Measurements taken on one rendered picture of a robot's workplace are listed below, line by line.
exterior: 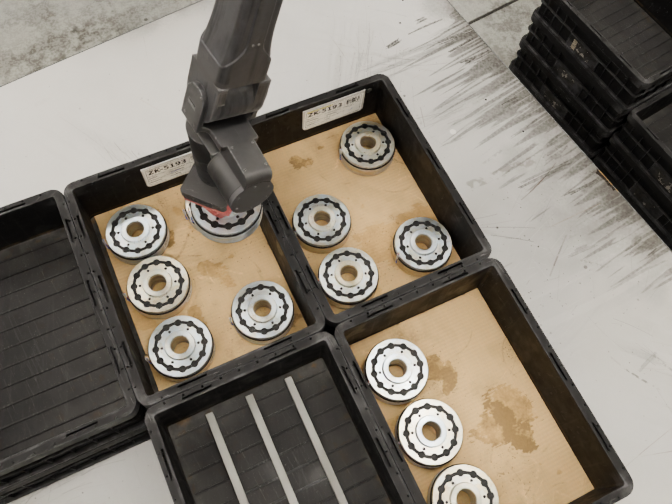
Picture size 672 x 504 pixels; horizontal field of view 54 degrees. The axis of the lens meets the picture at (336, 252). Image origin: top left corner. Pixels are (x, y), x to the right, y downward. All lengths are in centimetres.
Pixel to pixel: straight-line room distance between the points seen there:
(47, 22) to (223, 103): 202
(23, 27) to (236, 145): 202
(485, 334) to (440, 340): 8
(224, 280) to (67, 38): 164
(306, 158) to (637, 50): 114
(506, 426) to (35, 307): 80
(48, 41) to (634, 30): 192
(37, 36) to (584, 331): 209
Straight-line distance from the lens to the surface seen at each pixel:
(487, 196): 142
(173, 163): 118
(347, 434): 109
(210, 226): 96
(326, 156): 126
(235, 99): 74
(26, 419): 117
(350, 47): 159
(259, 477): 108
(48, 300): 121
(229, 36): 69
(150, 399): 101
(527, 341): 111
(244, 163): 75
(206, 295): 115
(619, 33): 211
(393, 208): 122
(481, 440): 112
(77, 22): 269
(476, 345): 115
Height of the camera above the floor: 190
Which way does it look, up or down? 66 degrees down
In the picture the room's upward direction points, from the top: 8 degrees clockwise
